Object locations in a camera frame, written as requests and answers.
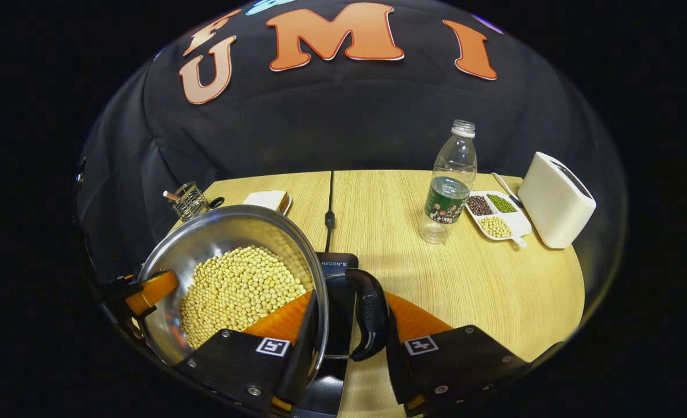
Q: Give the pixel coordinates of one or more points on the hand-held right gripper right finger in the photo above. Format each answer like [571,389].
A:
[459,366]

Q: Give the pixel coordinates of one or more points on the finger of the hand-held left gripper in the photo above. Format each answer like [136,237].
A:
[151,293]

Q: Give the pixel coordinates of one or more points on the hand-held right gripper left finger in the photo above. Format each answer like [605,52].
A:
[302,354]

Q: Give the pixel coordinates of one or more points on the black induction cooktop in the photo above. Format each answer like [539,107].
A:
[340,313]

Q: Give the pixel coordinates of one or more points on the steel pot with soybeans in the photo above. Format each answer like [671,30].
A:
[233,278]

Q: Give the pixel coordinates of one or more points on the sandwich on plate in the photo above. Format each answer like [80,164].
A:
[268,200]

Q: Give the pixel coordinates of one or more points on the white divided bean tray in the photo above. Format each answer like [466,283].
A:
[514,223]

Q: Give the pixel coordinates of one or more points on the clear plastic water bottle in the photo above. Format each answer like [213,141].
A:
[449,191]

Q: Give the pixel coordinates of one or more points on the white toaster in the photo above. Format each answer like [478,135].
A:
[552,203]

